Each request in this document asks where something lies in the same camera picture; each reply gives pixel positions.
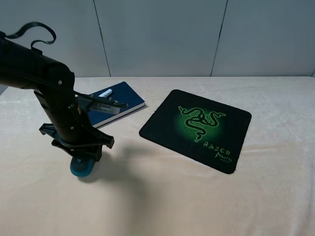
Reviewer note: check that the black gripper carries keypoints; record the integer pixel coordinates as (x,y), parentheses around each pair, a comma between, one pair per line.
(71,127)

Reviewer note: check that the black and teal computer mouse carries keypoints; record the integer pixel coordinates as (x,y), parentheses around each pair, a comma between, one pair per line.
(82,162)

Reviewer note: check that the white marker pen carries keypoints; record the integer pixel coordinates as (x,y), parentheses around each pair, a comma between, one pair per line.
(106,93)

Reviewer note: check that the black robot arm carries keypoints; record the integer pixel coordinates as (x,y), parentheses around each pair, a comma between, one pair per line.
(53,85)

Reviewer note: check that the dark blue notebook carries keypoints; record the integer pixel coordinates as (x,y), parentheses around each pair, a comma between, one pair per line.
(122,92)

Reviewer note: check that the black green Razer mouse pad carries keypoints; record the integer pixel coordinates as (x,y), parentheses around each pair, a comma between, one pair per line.
(201,129)

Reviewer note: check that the beige tablecloth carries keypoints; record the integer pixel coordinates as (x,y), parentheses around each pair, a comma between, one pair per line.
(142,189)

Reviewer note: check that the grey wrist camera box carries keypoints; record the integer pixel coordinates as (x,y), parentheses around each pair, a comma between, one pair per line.
(103,104)

